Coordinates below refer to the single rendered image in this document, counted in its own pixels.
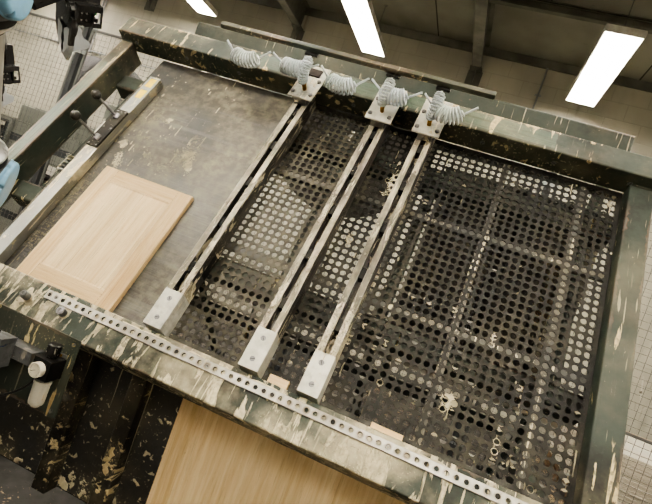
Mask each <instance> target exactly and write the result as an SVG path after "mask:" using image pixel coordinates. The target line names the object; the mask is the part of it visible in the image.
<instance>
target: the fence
mask: <svg viewBox="0 0 652 504"><path fill-rule="evenodd" d="M150 79H154V80H157V81H156V82H155V83H154V84H153V85H152V87H151V88H149V87H146V86H145V85H146V84H147V83H148V82H149V80H150ZM162 88H163V85H162V82H161V79H158V78H154V77H150V78H149V79H148V80H147V81H146V82H145V83H144V84H143V85H142V86H141V87H140V88H139V89H138V90H137V91H136V93H135V94H134V95H133V96H132V97H131V98H130V99H129V100H128V101H127V102H126V103H125V104H124V105H123V106H122V107H121V110H124V111H127V112H128V115H127V116H126V117H125V118H124V119H123V120H122V122H121V123H120V124H119V125H118V126H117V127H116V128H115V129H114V130H113V131H112V132H111V134H110V135H109V136H108V137H107V138H106V139H105V140H104V141H103V142H102V143H101V144H100V145H99V147H98V148H95V147H93V146H90V145H86V146H85V147H84V148H83V149H82V150H81V151H80V152H79V153H78V154H77V155H76V157H75V158H74V159H73V160H72V161H71V162H70V163H69V164H68V165H67V166H66V167H65V168H64V169H63V170H62V171H61V173H60V174H59V175H58V176H57V177H56V178H55V179H54V180H53V181H52V182H51V183H50V184H49V185H48V186H47V187H46V189H45V190H44V191H43V192H42V193H41V194H40V195H39V196H38V197H37V198H36V199H35V200H34V201H33V202H32V203H31V205H30V206H29V207H28V208H27V209H26V210H25V211H24V212H23V213H22V214H21V215H20V216H19V217H18V218H17V219H16V221H15V222H14V223H13V224H12V225H11V226H10V227H9V228H8V229H7V230H6V231H5V232H4V233H3V234H2V235H1V237H0V263H2V264H4V263H5V262H6V261H7V260H8V259H9V258H10V256H11V255H12V254H13V253H14V252H15V251H16V250H17V249H18V248H19V246H20V245H21V244H22V243H23V242H24V241H25V240H26V239H27V238H28V237H29V235H30V234H31V233H32V232H33V231H34V230H35V229H36V228H37V227H38V225H39V224H40V223H41V222H42V221H43V220H44V219H45V218H46V217H47V215H48V214H49V213H50V212H51V211H52V210H53V209H54V208H55V207H56V205H57V204H58V203H59V202H60V201H61V200H62V199H63V198H64V197H65V195H66V194H67V193H68V192H69V191H70V190H71V189H72V188H73V187H74V186H75V184H76V183H77V182H78V181H79V180H80V179H81V178H82V177H83V176H84V174H85V173H86V172H87V171H88V170H89V169H90V168H91V167H92V166H93V164H94V163H95V162H96V161H97V160H98V159H99V158H100V157H101V156H102V154H103V153H104V152H105V151H106V150H107V149H108V148H109V147H110V146H111V145H112V143H113V142H114V141H115V140H116V139H117V138H118V137H119V136H120V135H121V133H122V132H123V131H124V130H125V129H126V128H127V127H128V126H129V125H130V123H131V122H132V121H133V120H134V119H135V118H136V117H137V116H138V115H139V113H140V112H141V111H142V110H143V109H144V108H145V107H146V106H147V105H148V103H149V102H150V101H151V100H152V99H153V98H154V97H155V96H156V95H157V94H158V92H159V91H160V90H161V89H162ZM141 89H143V90H146V91H147V92H146V93H145V94H144V95H143V96H142V97H141V98H137V97H135V95H136V94H137V93H138V92H139V91H140V90H141Z"/></svg>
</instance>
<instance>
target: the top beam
mask: <svg viewBox="0 0 652 504"><path fill-rule="evenodd" d="M119 32H120V34H121V37H122V39H126V40H130V41H132V43H133V44H135V46H136V48H137V52H140V53H144V54H147V55H151V56H154V57H158V58H161V59H164V60H168V61H171V62H175V63H178V64H182V65H185V66H189V67H192V68H195V69H199V70H202V71H206V72H209V73H213V74H216V75H220V76H223V77H227V78H230V79H233V80H237V81H240V82H244V83H247V84H251V85H254V86H258V87H261V88H264V89H268V90H271V91H275V92H278V93H282V94H285V95H287V94H288V92H289V91H290V90H291V88H292V87H293V85H294V84H295V82H296V81H297V80H298V79H297V78H296V77H292V76H291V77H290V76H289V75H288V76H287V75H286V74H283V73H281V72H280V70H279V65H280V61H279V60H278V59H277V58H276V56H274V55H271V54H268V55H266V56H265V57H263V58H261V59H260V65H259V66H258V67H257V68H253V69H251V68H249V69H247V68H243V67H240V66H237V65H236V64H234V63H233V62H232V61H231V60H230V53H231V51H232V49H231V48H230V46H229V44H228V43H226V42H223V41H219V40H215V39H211V38H208V37H204V36H200V35H197V34H193V33H189V32H186V31H182V30H178V29H175V28H171V27H167V26H163V25H160V24H156V23H152V22H149V21H145V20H141V19H138V18H134V17H131V18H130V19H129V20H128V21H127V22H126V23H124V24H123V25H122V26H121V27H120V28H119ZM324 83H325V82H324ZM324 83H323V85H322V86H321V88H320V89H319V91H318V92H317V94H316V95H315V101H316V104H320V105H323V106H327V107H330V108H333V109H337V110H340V111H344V112H347V113H351V114H354V115H358V116H361V117H365V115H366V113H367V111H368V110H369V108H370V106H371V104H372V102H373V101H374V99H375V97H376V95H377V93H378V92H379V89H378V88H377V86H376V85H375V84H374V83H373V82H370V81H365V82H364V83H362V84H360V85H358V86H357V87H356V92H355V93H353V95H350V94H349V95H348V96H347V95H345V96H343V95H338V94H335V93H334V92H331V91H330V90H328V89H327V88H325V86H324ZM426 99H427V98H426V96H422V95H417V96H414V97H411V98H409V99H407V104H406V105H404V104H403V107H399V109H398V111H397V113H396V115H395V117H394V118H393V120H392V122H391V124H390V125H392V126H396V127H399V128H402V129H406V130H409V131H411V130H412V128H413V126H414V124H415V122H416V120H417V118H418V115H419V113H420V111H421V109H422V107H423V105H424V103H425V101H426ZM462 117H463V115H462ZM438 139H440V140H444V141H447V142H451V143H454V144H458V145H461V146H465V147H468V148H472V149H475V150H478V151H482V152H485V153H489V154H492V155H496V156H499V157H503V158H506V159H509V160H513V161H516V162H520V163H523V164H527V165H530V166H534V167H537V168H541V169H544V170H547V171H551V172H554V173H558V174H561V175H565V176H568V177H572V178H575V179H578V180H582V181H585V182H589V183H592V184H596V185H599V186H603V187H606V188H610V189H613V190H616V191H620V192H623V190H624V189H625V188H626V187H627V185H629V186H630V185H632V184H635V185H639V186H642V187H646V188H649V189H652V158H651V157H647V156H643V155H640V154H636V153H632V152H629V151H625V150H621V149H617V148H614V147H610V146H606V145H603V144H599V143H595V142H592V141H588V140H584V139H581V138H577V137H573V136H569V135H566V134H562V133H558V132H555V131H551V130H547V129H544V128H540V127H536V126H533V125H529V124H525V123H521V122H518V121H514V120H510V119H507V118H503V117H499V116H496V115H492V114H488V113H485V112H481V111H477V110H475V111H473V112H471V113H469V114H467V115H465V117H463V122H462V123H461V122H460V118H459V125H457V124H456V121H455V125H454V126H453V125H452V122H451V125H448V122H447V124H446V125H444V127H443V129H442V131H441V134H440V136H439V138H438ZM623 193H624V192H623Z"/></svg>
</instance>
